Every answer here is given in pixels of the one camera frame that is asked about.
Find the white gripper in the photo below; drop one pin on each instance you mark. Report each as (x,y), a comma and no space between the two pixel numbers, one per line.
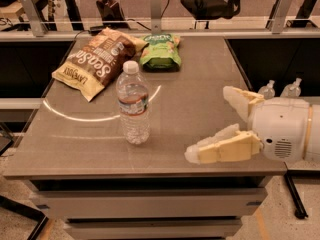
(280,126)

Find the clear plastic water bottle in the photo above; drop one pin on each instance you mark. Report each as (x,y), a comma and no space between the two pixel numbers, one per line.
(133,100)

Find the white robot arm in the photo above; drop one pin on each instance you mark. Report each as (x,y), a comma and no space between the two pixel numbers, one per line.
(312,140)

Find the clear sanitizer pump bottle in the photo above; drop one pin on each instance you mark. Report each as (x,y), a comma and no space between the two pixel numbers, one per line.
(268,91)

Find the green snack bag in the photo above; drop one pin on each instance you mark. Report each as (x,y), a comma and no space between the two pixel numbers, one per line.
(161,51)

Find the black office chair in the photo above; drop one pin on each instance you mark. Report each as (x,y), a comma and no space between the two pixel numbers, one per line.
(207,10)

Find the brown yellow chip bag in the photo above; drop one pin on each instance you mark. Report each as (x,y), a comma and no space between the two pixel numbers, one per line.
(98,62)

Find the grey table drawer cabinet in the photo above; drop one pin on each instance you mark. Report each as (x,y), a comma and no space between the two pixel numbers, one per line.
(81,169)

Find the right metal rail bracket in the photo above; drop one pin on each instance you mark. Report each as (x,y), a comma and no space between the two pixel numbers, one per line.
(279,16)

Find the metal rail bracket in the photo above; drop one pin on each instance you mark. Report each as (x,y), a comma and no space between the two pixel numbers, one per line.
(155,6)
(279,16)
(38,28)

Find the middle metal rail bracket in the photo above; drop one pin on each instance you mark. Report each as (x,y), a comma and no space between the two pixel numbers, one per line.
(155,6)

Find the left metal rail bracket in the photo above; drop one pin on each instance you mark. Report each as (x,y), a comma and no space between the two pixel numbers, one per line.
(38,28)

